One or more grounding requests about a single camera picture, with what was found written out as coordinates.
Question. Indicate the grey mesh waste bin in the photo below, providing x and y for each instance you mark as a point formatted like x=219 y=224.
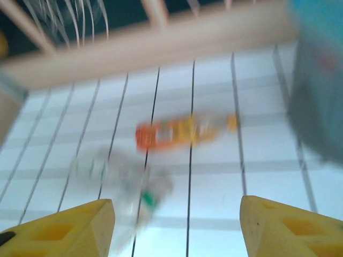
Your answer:
x=319 y=107

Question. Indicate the blue plastic bin liner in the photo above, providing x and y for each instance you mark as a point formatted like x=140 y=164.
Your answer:
x=316 y=16

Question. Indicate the orange black label juice bottle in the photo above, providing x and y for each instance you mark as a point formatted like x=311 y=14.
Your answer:
x=174 y=132

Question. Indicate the clear bottle green label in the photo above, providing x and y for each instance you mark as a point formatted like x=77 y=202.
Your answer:
x=126 y=176

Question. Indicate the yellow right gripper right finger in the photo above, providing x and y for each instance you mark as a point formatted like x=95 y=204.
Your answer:
x=289 y=233

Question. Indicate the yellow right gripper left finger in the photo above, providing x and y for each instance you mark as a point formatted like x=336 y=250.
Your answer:
x=67 y=233

